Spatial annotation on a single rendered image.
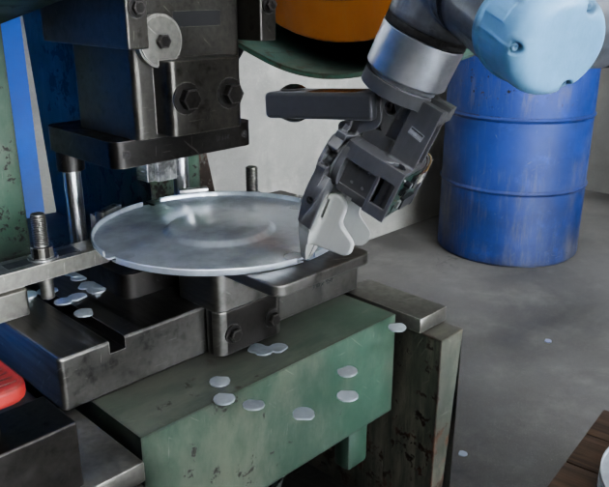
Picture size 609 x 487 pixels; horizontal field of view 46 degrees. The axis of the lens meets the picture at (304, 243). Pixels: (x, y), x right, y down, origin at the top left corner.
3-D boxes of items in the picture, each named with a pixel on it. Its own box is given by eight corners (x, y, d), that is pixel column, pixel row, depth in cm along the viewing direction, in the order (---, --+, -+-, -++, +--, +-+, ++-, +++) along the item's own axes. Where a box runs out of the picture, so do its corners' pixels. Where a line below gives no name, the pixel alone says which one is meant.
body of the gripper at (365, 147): (376, 229, 66) (436, 113, 60) (302, 181, 68) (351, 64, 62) (409, 208, 72) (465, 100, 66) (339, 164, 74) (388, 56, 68)
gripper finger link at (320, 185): (302, 234, 69) (337, 156, 65) (289, 225, 70) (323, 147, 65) (326, 220, 73) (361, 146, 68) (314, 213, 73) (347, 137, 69)
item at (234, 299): (369, 358, 82) (372, 247, 78) (279, 407, 73) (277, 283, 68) (228, 296, 99) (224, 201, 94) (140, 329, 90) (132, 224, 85)
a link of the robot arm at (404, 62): (370, 15, 60) (408, 12, 67) (348, 66, 62) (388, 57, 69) (447, 57, 58) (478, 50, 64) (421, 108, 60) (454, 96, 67)
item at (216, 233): (192, 302, 65) (191, 294, 65) (45, 230, 85) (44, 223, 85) (394, 231, 85) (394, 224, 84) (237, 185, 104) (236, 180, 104)
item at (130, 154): (254, 163, 93) (253, 120, 91) (118, 192, 80) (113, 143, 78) (180, 145, 104) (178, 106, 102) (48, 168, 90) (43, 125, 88)
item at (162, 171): (184, 177, 92) (182, 148, 90) (151, 184, 88) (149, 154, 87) (168, 172, 94) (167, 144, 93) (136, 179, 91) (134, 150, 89)
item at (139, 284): (256, 257, 97) (256, 236, 96) (128, 300, 84) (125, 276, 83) (185, 231, 108) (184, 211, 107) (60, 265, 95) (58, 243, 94)
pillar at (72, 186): (91, 244, 93) (80, 137, 89) (75, 248, 92) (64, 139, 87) (83, 241, 95) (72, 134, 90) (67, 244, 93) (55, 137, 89)
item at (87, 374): (359, 288, 103) (360, 248, 101) (65, 413, 73) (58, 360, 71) (224, 239, 123) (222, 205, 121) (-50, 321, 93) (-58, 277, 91)
